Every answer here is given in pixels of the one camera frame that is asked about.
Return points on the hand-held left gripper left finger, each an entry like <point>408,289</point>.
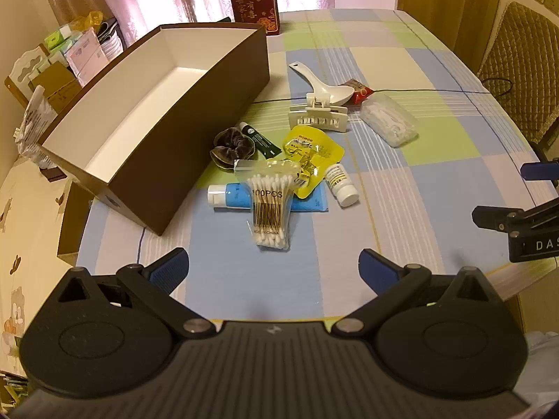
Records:
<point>168,267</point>

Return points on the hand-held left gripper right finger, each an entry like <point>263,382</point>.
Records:
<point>376,270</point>

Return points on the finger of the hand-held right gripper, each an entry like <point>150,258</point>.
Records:
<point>489,217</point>
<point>539,170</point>

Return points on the brown cardboard box white inside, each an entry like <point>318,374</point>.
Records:
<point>209,139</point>

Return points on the brown velvet scrunchie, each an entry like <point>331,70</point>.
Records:
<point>231,146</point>

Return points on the white hair claw clip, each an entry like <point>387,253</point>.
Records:
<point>316,120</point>

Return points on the red candy packet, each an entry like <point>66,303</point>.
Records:
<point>361,91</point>

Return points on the white ceramic spoon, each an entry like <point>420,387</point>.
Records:
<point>332,91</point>

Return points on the white pill bottle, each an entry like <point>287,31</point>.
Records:
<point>343,185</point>

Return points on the blue tube white cap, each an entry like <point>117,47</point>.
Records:
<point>231,196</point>

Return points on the cotton swab pack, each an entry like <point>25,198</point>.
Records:
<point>270,209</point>

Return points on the quilted olive chair cushion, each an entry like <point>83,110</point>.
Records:
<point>519,52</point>

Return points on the yellow foil pouch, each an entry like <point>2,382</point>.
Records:
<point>312,148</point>

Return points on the clear bag of floss picks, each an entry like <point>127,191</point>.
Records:
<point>388,122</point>

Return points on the cartoon printed bedsheet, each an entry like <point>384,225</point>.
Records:
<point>26,248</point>

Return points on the dark green tube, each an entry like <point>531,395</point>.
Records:
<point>262,142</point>

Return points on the wooden door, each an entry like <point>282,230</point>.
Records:
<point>445,8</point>

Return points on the clear plastic bag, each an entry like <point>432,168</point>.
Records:
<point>35,126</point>

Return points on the plain cardboard box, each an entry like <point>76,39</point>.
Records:
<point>56,85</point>

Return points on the pink tissue packet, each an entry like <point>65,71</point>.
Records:
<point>87,56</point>

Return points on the stack of magazines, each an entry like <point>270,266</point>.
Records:
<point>111,39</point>

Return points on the white carved chair back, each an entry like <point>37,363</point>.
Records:
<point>24,67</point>

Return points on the green tissue packs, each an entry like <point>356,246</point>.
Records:
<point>61,39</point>

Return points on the yellow plastic bag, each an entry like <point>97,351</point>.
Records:
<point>87,21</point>

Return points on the dark red gift box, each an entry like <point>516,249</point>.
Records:
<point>255,4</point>

